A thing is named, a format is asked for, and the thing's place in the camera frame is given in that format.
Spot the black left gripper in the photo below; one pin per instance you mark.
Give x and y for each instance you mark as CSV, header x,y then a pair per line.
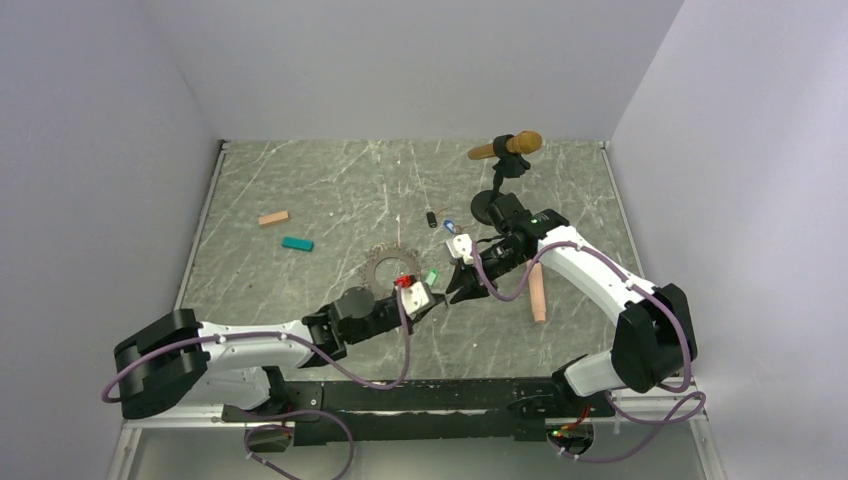
x,y
437,299

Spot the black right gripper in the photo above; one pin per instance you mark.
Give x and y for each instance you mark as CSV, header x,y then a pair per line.
x,y
461,277

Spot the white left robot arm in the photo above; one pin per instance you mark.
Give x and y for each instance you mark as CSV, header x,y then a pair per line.
x,y
179,359

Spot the green key tag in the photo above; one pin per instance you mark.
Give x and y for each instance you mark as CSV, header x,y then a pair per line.
x,y
431,277

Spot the blue key tag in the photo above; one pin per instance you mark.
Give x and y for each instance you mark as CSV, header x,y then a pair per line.
x,y
451,227

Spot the pink toy microphone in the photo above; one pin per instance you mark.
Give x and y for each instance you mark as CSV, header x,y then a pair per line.
x,y
537,294

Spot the black key tag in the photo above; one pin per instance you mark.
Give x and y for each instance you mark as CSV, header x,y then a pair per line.
x,y
431,219

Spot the metal disc with keyrings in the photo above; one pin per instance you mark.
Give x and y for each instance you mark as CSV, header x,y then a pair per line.
x,y
383,260

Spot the black microphone stand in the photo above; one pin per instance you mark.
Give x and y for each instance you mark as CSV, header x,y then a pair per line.
x,y
507,166

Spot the teal wooden block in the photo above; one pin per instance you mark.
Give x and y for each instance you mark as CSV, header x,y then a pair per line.
x,y
297,244

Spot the natural wooden block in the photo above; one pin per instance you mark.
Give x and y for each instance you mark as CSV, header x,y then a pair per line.
x,y
274,219

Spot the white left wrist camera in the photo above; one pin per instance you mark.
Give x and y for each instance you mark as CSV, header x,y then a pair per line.
x,y
415,295

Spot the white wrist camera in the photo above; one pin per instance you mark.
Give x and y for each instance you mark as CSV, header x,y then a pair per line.
x,y
459,248
415,295

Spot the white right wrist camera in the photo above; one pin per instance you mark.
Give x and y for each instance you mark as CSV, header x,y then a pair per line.
x,y
459,248

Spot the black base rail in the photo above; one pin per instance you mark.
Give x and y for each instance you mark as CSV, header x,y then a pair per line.
x,y
523,409

